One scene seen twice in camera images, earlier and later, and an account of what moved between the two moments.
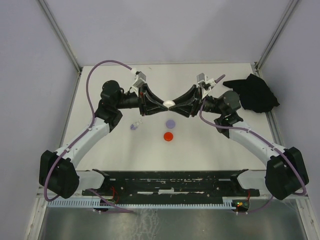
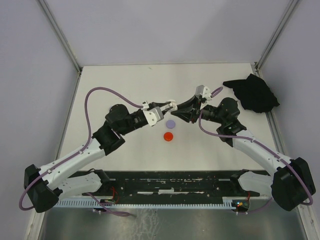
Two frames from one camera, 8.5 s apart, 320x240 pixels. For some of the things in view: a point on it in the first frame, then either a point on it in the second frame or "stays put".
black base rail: [141, 186] stays put
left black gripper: [150, 109] → [160, 104]
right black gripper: [185, 109] → [189, 110]
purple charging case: [170, 124] stays put
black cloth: [255, 93] stays put
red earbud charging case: [168, 136] stays put
